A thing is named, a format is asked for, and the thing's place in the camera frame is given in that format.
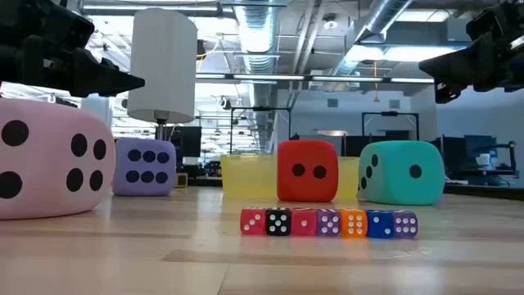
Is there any small orange translucent die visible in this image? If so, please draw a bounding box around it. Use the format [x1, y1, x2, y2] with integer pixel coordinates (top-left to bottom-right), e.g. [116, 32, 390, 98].
[340, 208, 368, 239]

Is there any long ceiling light strip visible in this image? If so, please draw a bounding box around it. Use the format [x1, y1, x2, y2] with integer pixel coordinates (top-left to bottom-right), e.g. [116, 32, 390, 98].
[195, 73, 436, 84]

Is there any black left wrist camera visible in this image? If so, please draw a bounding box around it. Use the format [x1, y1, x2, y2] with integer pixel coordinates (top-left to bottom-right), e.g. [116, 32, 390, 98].
[0, 0, 96, 49]

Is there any white shade table lamp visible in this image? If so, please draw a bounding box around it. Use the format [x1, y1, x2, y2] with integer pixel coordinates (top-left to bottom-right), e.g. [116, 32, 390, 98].
[127, 7, 199, 189]

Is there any red foam die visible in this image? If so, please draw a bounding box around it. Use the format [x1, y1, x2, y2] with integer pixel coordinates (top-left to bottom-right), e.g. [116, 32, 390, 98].
[277, 140, 340, 203]

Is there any yellow translucent plastic tray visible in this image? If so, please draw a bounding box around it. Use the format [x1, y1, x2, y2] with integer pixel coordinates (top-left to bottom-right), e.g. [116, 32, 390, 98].
[220, 154, 360, 200]

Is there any black metal rack frame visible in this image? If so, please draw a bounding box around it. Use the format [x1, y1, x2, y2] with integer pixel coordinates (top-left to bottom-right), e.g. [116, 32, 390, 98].
[361, 111, 420, 143]

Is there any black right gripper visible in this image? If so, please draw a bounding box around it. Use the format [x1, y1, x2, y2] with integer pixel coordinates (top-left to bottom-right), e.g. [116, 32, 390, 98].
[418, 24, 524, 104]

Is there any teal foam die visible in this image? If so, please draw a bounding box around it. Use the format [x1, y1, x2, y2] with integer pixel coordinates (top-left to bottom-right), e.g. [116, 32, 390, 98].
[358, 140, 446, 207]

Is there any yellow hanging pendant cord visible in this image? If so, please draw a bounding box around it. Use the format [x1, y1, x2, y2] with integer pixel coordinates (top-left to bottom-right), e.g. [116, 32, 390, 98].
[372, 61, 381, 103]

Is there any black computer monitor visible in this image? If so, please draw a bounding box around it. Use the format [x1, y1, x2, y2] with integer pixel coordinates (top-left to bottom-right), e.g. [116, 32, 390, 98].
[464, 134, 499, 159]
[440, 136, 466, 181]
[169, 125, 202, 170]

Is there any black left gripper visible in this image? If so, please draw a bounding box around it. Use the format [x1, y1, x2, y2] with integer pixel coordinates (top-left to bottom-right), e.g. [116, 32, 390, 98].
[0, 34, 146, 98]

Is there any small black die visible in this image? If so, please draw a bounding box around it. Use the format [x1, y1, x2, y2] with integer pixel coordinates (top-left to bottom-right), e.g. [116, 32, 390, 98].
[265, 207, 292, 237]

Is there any small blue translucent die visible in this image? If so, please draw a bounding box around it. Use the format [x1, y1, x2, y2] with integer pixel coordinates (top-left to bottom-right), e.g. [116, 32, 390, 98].
[365, 209, 395, 239]

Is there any small purple translucent die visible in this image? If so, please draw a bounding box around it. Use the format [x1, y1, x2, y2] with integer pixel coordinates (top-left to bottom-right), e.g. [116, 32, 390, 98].
[315, 208, 342, 238]
[391, 210, 419, 239]

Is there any pink foam die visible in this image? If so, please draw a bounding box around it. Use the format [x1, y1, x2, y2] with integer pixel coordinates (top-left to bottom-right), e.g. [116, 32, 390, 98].
[0, 98, 117, 221]

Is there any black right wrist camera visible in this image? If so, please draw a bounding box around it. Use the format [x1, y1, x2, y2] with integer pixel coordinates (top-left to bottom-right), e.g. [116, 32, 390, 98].
[466, 2, 524, 42]

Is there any white pillar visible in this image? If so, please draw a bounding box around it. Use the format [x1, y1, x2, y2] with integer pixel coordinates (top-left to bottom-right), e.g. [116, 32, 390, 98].
[80, 93, 114, 138]

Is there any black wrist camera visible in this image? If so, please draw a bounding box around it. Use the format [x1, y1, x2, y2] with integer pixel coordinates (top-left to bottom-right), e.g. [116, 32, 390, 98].
[466, 2, 524, 42]
[0, 0, 96, 49]

